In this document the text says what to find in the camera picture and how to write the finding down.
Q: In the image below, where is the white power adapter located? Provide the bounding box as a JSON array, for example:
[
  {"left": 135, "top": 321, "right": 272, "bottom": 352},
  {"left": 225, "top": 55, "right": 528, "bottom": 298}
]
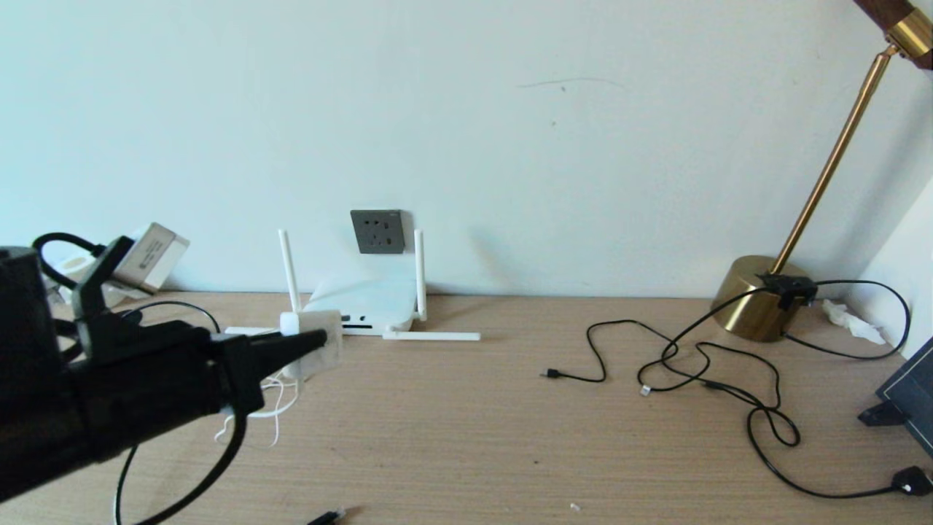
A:
[{"left": 281, "top": 310, "right": 343, "bottom": 380}]

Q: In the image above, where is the white adapter cable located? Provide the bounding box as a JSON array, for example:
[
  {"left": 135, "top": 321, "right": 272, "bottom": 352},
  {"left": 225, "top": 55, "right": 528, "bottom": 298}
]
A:
[{"left": 215, "top": 365, "right": 301, "bottom": 447}]

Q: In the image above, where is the black ethernet cable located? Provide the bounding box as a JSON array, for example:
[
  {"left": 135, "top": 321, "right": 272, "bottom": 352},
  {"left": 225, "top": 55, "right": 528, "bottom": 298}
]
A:
[{"left": 115, "top": 300, "right": 347, "bottom": 525}]

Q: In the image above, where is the white wifi router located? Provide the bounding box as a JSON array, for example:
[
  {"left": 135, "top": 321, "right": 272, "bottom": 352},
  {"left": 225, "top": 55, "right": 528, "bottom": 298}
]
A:
[{"left": 279, "top": 230, "right": 482, "bottom": 342}]

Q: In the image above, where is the white paper roll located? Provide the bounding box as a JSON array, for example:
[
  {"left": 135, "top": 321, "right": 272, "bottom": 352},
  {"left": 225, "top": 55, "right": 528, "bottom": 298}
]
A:
[{"left": 55, "top": 254, "right": 150, "bottom": 308}]

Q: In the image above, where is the brass desk lamp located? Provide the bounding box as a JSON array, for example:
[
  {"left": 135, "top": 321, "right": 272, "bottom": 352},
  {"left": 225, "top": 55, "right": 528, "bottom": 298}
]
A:
[{"left": 711, "top": 0, "right": 933, "bottom": 343}]

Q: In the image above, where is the crumpled white tissue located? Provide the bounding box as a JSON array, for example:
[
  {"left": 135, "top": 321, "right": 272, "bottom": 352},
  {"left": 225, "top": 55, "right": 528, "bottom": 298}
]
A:
[{"left": 821, "top": 300, "right": 886, "bottom": 346}]

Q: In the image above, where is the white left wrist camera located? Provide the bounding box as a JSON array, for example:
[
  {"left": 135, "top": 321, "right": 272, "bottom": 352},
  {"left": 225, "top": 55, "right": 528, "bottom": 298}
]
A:
[{"left": 109, "top": 222, "right": 190, "bottom": 294}]

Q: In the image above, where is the grey wall socket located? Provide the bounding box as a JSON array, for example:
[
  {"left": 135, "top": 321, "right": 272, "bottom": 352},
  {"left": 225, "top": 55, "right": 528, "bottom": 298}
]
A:
[{"left": 350, "top": 209, "right": 406, "bottom": 255}]

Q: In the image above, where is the black left camera cable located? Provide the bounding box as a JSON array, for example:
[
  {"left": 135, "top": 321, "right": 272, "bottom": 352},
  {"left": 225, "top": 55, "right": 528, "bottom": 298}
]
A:
[{"left": 33, "top": 232, "right": 249, "bottom": 525}]

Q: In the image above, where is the thin black usb cable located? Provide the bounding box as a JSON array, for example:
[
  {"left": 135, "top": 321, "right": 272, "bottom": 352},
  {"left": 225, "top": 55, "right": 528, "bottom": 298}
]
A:
[{"left": 540, "top": 319, "right": 803, "bottom": 447}]

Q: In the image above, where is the black inline cord switch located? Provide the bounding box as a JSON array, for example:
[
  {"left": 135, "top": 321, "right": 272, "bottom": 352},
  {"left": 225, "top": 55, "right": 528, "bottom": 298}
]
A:
[{"left": 756, "top": 273, "right": 817, "bottom": 311}]

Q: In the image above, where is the black lamp power cord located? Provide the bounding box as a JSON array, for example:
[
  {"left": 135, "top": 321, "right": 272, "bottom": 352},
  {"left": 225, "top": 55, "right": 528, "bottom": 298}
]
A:
[{"left": 660, "top": 280, "right": 933, "bottom": 500}]

